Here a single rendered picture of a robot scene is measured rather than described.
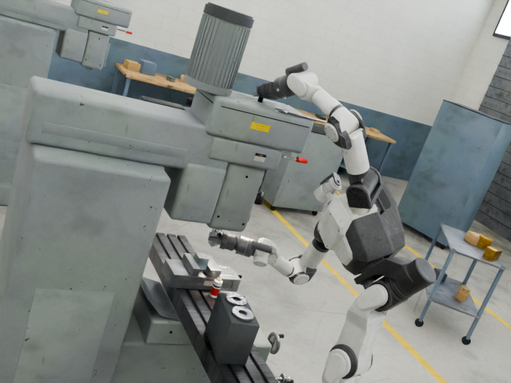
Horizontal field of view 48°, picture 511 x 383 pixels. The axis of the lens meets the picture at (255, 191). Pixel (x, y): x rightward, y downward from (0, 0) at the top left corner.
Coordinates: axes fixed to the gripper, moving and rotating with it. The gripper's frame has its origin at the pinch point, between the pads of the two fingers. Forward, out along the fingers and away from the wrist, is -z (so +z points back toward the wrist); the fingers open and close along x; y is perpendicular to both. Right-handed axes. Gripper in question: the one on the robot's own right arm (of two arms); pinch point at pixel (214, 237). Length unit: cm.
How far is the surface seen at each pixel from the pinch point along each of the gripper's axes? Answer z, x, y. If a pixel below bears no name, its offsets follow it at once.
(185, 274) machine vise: -7.7, 3.9, 20.3
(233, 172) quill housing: -1.4, 11.7, -35.4
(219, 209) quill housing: -2.5, 12.2, -18.1
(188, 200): -15.9, 20.7, -21.1
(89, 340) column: -37, 43, 40
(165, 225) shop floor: -37, -292, 124
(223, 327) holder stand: 11, 49, 15
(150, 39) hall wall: -152, -646, -8
